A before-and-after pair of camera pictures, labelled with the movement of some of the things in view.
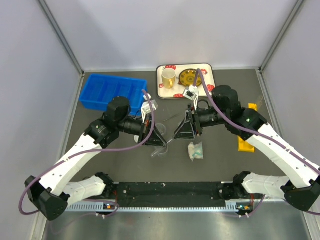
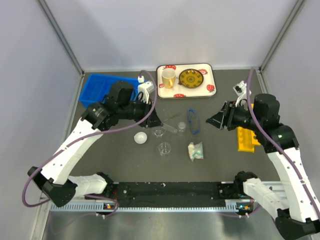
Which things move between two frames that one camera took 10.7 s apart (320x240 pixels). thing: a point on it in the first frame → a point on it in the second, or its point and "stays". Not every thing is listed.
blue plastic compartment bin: (97, 90) stays
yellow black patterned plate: (187, 77) stays
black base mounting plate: (174, 191) stays
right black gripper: (189, 126) → (224, 117)
